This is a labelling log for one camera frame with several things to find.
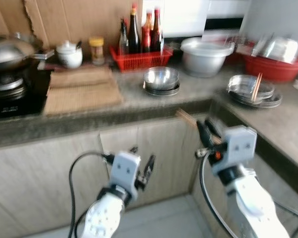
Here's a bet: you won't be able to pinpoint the red plastic basin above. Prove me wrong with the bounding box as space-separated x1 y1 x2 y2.
240 47 298 83

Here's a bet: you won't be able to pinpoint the red plastic basket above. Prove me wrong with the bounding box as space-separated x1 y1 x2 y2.
109 44 174 73

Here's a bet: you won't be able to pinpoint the large corrugated cardboard piece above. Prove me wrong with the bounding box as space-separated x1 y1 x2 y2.
42 82 124 116

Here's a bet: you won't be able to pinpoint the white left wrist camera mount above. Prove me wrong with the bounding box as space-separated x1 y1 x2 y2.
109 151 142 191

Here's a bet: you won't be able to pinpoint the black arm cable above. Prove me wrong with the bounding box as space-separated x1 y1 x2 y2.
198 153 239 238
273 201 298 238
68 151 116 238

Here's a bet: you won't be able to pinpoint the dark red-capped sauce bottle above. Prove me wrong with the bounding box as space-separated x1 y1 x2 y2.
151 6 165 54

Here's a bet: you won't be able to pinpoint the red sauce bottle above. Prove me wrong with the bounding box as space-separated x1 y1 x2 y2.
141 9 153 54

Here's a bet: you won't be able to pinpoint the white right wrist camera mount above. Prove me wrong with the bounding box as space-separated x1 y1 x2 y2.
212 125 258 175

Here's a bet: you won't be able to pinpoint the tall dark sauce bottle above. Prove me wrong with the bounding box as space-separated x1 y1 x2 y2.
127 3 142 55

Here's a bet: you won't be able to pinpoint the small clear glass bottle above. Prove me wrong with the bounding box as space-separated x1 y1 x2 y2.
119 18 129 55

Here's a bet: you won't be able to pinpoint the small corrugated cardboard piece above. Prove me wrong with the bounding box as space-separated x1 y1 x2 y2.
49 66 115 90

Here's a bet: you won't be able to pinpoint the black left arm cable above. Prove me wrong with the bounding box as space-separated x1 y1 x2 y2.
68 151 116 238

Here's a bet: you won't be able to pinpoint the yellow-lidded spice jar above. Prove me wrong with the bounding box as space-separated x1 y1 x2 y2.
88 36 106 65

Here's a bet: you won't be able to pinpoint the black wall panel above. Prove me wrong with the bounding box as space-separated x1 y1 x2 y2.
205 18 245 31

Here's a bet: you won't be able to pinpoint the white ceramic lidded pot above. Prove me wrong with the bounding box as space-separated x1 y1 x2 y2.
56 40 84 69

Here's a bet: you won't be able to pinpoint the steel dish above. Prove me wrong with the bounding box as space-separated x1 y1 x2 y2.
143 82 181 97

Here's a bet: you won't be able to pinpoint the steel wok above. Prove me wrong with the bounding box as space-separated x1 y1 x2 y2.
0 33 55 75

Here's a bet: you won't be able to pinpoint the deep steel bowl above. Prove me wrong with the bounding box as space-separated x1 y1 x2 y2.
143 66 180 91

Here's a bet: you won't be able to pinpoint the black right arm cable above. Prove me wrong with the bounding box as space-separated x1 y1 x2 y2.
273 201 298 238
198 153 239 238

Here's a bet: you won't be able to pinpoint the wooden chopsticks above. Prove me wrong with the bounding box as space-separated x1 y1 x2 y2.
175 109 200 132
250 72 263 103

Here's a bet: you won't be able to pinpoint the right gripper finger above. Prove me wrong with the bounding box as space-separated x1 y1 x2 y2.
197 119 212 148
206 118 222 140

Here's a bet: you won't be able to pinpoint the large torn cardboard sheet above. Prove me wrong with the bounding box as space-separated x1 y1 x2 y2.
22 0 146 49

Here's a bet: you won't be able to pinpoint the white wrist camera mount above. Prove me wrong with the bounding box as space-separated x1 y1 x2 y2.
212 125 258 175
109 151 142 191

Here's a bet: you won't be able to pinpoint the large aluminium pot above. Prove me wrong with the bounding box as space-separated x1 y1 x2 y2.
180 37 235 78

